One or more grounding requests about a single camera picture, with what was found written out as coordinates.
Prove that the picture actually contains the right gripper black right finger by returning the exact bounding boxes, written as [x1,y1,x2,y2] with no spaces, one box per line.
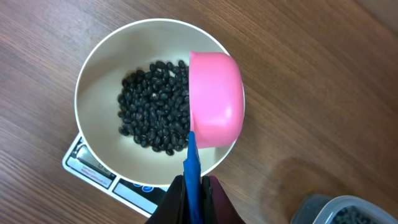
[201,175,245,224]

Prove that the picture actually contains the black beans in container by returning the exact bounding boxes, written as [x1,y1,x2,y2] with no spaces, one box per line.
[331,206,377,224]

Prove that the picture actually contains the white digital kitchen scale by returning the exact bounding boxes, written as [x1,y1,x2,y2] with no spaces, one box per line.
[62,134,168,218]

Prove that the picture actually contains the pink scoop blue handle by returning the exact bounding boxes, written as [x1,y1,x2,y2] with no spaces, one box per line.
[183,51,244,223]

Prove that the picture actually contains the black beans in bowl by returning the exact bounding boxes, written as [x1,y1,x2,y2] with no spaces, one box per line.
[117,60,190,156]

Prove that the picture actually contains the clear plastic container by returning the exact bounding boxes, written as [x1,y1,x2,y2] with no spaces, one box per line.
[290,194,397,224]

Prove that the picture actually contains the white bowl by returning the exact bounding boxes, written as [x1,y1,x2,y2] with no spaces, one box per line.
[75,19,236,187]

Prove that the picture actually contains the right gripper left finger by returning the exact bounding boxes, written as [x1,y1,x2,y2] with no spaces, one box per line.
[146,175,188,224]

